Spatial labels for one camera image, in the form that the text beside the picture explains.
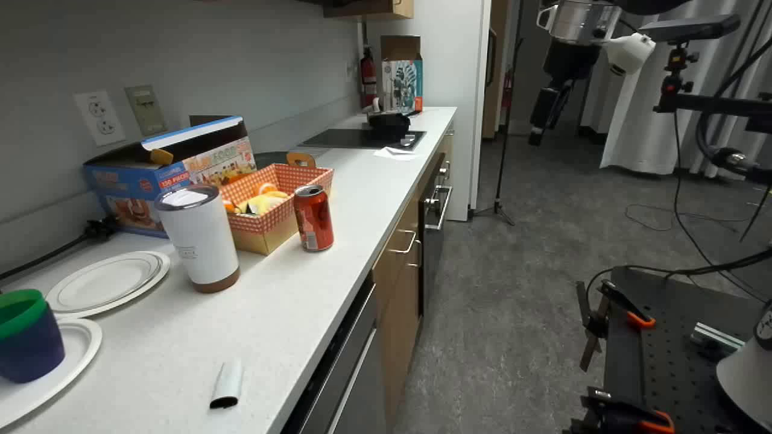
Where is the black stereo camera on stand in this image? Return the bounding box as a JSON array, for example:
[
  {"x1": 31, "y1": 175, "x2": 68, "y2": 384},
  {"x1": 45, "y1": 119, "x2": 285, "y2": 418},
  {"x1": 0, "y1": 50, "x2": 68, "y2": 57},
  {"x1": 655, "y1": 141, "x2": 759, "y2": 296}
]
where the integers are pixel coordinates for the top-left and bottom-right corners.
[{"x1": 641, "y1": 15, "x2": 741, "y2": 46}]

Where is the black induction cooktop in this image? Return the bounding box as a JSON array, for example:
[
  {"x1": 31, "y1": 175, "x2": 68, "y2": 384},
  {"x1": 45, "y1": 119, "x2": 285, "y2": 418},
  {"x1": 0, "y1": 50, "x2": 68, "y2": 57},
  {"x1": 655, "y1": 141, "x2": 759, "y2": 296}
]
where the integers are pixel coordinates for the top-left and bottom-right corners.
[{"x1": 302, "y1": 131, "x2": 424, "y2": 150}]

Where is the white paper plate rear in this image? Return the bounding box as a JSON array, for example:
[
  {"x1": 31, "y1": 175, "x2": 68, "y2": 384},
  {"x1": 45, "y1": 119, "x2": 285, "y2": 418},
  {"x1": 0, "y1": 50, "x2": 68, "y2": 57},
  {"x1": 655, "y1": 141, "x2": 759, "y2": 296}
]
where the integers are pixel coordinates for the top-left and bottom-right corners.
[{"x1": 48, "y1": 251, "x2": 169, "y2": 319}]

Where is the red fire extinguisher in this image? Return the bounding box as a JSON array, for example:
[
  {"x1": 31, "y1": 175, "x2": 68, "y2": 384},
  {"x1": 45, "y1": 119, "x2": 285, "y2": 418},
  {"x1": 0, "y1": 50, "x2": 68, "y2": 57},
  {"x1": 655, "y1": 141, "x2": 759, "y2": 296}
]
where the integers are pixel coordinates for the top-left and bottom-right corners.
[{"x1": 360, "y1": 47, "x2": 379, "y2": 108}]

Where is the upper wooden wall cabinet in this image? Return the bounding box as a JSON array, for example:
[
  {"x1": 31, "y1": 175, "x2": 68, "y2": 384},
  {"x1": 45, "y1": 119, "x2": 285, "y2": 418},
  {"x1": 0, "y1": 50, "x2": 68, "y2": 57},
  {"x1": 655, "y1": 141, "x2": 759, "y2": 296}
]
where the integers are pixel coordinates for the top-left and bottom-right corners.
[{"x1": 322, "y1": 0, "x2": 415, "y2": 20}]

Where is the blue printed cardboard box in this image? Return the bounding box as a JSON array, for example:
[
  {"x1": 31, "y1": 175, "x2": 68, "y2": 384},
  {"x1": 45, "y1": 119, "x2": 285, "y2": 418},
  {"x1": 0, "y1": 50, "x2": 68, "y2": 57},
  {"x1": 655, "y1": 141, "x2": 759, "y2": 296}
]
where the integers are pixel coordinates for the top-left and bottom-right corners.
[{"x1": 81, "y1": 115, "x2": 256, "y2": 237}]

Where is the blue cup green rim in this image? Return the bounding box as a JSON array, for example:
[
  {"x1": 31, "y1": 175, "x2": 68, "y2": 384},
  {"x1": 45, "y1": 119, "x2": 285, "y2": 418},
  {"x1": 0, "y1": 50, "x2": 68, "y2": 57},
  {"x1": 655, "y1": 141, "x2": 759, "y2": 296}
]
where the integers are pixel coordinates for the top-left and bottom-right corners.
[{"x1": 0, "y1": 289, "x2": 64, "y2": 384}]

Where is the white wall outlet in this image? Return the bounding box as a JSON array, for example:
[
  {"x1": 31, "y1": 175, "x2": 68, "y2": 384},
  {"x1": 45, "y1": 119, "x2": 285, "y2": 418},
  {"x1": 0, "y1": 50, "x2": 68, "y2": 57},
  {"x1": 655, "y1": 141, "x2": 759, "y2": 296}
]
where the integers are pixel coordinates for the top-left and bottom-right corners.
[{"x1": 74, "y1": 88, "x2": 126, "y2": 145}]

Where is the orange handled clamp lower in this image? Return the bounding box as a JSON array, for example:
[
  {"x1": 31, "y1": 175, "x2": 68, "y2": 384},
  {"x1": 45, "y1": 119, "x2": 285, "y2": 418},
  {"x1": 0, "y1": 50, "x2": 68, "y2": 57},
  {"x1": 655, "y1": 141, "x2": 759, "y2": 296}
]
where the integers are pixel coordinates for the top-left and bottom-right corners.
[{"x1": 561, "y1": 387, "x2": 676, "y2": 434}]

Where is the white tumbler with brown base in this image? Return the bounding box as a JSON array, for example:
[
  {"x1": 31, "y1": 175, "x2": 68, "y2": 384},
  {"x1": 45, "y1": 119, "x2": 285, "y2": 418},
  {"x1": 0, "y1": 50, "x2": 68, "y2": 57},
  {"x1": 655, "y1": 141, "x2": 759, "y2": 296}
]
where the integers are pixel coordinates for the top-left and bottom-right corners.
[{"x1": 153, "y1": 186, "x2": 238, "y2": 293}]

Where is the orange handled clamp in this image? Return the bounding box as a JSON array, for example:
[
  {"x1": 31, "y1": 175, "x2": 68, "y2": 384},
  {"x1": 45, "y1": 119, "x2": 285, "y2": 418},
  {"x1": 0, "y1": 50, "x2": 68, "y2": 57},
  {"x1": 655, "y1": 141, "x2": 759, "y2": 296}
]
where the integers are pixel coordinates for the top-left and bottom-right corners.
[
  {"x1": 576, "y1": 280, "x2": 655, "y2": 371},
  {"x1": 561, "y1": 387, "x2": 676, "y2": 434}
]

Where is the white paper plate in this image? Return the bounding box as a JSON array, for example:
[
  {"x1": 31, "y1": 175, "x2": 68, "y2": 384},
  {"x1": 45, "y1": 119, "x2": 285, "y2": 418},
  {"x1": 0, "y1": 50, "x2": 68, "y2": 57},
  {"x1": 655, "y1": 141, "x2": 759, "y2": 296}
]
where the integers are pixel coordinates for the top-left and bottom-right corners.
[
  {"x1": 0, "y1": 319, "x2": 103, "y2": 428},
  {"x1": 48, "y1": 251, "x2": 169, "y2": 319}
]

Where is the stainless dishwasher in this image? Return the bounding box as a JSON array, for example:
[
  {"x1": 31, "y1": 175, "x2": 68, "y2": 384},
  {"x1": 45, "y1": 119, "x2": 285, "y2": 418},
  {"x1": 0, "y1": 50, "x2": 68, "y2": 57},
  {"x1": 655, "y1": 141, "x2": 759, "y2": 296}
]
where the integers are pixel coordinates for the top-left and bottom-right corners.
[{"x1": 279, "y1": 278, "x2": 386, "y2": 434}]

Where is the orange handled clamp upper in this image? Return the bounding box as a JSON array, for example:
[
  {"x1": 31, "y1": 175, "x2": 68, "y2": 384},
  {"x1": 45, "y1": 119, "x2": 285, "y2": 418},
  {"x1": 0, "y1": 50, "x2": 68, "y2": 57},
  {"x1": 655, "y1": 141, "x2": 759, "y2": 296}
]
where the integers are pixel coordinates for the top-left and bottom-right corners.
[{"x1": 576, "y1": 280, "x2": 655, "y2": 371}]

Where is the red soda can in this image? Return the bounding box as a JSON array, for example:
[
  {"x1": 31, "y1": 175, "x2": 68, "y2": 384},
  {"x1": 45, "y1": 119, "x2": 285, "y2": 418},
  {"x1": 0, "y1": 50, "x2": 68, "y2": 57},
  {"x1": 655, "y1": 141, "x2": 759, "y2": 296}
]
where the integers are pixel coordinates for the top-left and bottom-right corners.
[{"x1": 292, "y1": 182, "x2": 332, "y2": 254}]

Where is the white draped cloth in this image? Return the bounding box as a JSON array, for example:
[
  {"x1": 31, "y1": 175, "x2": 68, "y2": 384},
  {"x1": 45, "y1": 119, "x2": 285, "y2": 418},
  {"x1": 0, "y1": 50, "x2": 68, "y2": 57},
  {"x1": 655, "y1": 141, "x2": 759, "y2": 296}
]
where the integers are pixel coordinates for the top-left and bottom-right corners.
[{"x1": 579, "y1": 35, "x2": 770, "y2": 179}]

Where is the green wall switch plate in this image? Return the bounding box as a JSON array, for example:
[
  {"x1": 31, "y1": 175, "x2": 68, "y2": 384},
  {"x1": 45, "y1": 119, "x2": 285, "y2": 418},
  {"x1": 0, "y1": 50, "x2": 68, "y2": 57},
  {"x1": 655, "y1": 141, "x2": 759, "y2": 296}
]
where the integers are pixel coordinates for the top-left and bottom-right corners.
[{"x1": 126, "y1": 85, "x2": 165, "y2": 134}]

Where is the black perforated mounting table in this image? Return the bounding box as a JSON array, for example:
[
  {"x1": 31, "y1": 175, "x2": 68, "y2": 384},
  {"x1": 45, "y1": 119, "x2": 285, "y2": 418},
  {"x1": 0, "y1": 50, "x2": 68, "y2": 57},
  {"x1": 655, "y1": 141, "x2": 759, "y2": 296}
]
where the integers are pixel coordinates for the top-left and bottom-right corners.
[{"x1": 602, "y1": 268, "x2": 766, "y2": 434}]

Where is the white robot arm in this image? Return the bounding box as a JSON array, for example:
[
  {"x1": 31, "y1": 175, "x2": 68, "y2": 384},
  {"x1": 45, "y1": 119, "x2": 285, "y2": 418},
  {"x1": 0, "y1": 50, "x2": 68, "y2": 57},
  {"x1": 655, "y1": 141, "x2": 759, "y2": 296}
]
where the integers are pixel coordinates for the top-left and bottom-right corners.
[{"x1": 527, "y1": 0, "x2": 655, "y2": 145}]

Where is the white paper plate front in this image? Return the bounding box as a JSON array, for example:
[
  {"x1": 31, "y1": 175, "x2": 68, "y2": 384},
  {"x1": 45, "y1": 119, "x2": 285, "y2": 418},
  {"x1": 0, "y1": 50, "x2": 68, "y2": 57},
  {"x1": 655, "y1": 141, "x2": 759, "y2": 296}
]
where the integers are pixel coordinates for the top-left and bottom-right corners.
[{"x1": 0, "y1": 319, "x2": 103, "y2": 428}]

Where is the brown and blue carton box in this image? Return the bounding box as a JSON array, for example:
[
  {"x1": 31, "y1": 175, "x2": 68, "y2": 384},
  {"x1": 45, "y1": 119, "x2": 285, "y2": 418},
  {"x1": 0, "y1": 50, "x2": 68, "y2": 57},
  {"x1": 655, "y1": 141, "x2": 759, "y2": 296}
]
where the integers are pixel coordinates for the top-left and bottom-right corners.
[{"x1": 381, "y1": 35, "x2": 422, "y2": 113}]

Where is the black pot on cooktop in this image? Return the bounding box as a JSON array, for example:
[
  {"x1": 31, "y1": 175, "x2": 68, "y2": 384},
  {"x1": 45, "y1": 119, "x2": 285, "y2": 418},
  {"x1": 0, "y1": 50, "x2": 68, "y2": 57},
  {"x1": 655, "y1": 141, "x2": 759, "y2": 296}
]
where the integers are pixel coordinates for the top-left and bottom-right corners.
[{"x1": 366, "y1": 113, "x2": 410, "y2": 138}]

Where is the orange checkered paper tray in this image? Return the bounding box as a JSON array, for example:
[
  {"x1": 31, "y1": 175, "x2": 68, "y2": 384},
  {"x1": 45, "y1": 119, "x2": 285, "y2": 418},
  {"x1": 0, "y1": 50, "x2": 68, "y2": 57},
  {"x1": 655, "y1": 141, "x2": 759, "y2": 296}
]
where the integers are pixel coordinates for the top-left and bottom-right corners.
[{"x1": 221, "y1": 163, "x2": 332, "y2": 255}]

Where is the black power cord on counter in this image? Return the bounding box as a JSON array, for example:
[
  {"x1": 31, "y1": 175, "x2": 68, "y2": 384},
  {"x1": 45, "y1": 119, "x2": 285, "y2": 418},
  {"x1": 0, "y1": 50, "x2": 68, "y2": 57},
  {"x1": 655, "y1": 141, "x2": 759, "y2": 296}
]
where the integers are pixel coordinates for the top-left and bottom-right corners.
[{"x1": 0, "y1": 215, "x2": 123, "y2": 284}]

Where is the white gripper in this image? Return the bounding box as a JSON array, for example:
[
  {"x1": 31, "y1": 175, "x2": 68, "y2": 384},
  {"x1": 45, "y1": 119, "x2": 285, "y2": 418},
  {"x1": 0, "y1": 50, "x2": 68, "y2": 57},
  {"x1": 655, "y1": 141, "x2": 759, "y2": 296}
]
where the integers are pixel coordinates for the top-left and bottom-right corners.
[{"x1": 527, "y1": 39, "x2": 601, "y2": 145}]

